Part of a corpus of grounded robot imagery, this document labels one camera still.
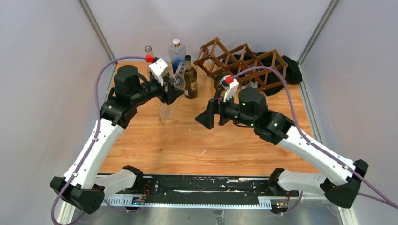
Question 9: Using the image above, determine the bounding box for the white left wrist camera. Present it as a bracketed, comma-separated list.
[149, 58, 170, 87]

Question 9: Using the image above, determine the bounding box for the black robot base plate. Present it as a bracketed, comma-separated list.
[102, 173, 299, 209]

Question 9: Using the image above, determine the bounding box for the clear round glass bottle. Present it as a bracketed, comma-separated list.
[145, 45, 153, 75]

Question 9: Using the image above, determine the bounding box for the dark bottle barcode label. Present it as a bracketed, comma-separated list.
[184, 55, 198, 99]

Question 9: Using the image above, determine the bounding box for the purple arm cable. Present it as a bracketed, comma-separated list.
[50, 55, 154, 225]
[225, 66, 398, 209]

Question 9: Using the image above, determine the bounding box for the brown wooden wine rack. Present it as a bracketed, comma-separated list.
[194, 37, 288, 91]

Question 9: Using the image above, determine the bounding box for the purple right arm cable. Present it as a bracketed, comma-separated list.
[225, 66, 398, 209]

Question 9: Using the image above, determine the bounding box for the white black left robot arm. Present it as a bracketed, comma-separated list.
[50, 64, 186, 214]

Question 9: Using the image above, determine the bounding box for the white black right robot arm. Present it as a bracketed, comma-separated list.
[195, 88, 368, 209]

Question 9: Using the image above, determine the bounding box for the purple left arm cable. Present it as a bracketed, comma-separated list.
[50, 55, 154, 225]

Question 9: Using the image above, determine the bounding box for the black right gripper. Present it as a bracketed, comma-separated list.
[195, 89, 256, 129]

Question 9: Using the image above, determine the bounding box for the black cloth behind rack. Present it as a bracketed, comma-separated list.
[223, 52, 303, 96]

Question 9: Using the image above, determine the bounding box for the small clear bottle in rack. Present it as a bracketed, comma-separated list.
[242, 78, 258, 89]

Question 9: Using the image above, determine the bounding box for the blue square glass bottle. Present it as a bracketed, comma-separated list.
[168, 39, 186, 73]

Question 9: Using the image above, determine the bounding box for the dark bottle lower rack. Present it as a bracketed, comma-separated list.
[214, 72, 229, 97]

